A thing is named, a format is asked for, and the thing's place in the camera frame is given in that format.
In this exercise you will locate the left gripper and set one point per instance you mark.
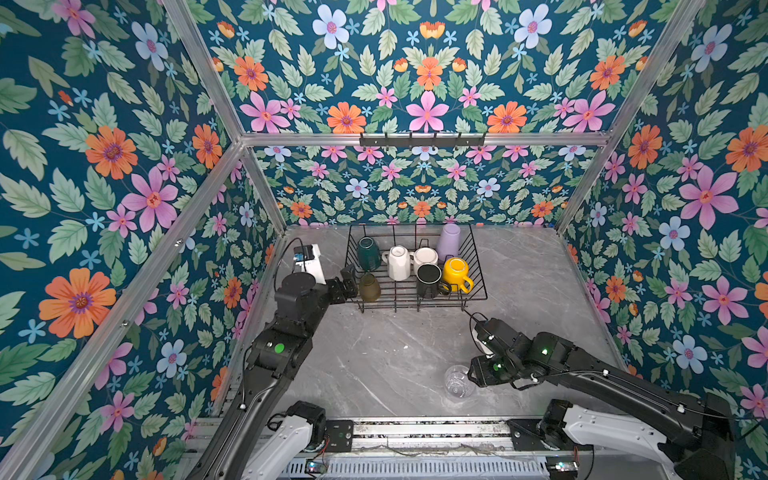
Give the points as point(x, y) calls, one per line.
point(342, 293)

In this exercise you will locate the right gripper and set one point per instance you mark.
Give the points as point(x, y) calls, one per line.
point(478, 374)

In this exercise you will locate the olive green glass cup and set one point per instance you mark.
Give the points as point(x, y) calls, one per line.
point(369, 287)

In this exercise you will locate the clear glass cup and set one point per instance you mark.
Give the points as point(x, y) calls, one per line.
point(457, 382)

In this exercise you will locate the dark green mug white inside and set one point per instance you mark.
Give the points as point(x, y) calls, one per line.
point(369, 255)

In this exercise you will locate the white faceted mug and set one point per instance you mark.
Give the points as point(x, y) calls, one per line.
point(398, 262)

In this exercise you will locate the black mug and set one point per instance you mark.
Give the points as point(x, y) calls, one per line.
point(430, 283)

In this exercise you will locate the white mug red inside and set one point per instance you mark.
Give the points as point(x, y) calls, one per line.
point(424, 256)

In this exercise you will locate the yellow mug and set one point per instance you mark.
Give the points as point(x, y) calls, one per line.
point(456, 275)

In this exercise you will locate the lilac plastic cup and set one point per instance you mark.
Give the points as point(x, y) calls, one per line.
point(448, 245)

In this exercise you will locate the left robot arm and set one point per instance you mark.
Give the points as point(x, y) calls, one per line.
point(275, 357)

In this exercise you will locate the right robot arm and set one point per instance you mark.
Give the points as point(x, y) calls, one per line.
point(690, 437)

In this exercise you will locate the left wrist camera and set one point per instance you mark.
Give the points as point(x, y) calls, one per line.
point(306, 258)

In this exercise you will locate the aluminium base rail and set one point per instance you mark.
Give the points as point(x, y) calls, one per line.
point(491, 435)

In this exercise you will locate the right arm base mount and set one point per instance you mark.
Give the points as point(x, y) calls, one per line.
point(529, 434)

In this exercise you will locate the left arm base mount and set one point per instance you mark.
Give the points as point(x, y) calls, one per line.
point(333, 436)

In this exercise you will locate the black hook rail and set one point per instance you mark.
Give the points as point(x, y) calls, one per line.
point(409, 140)

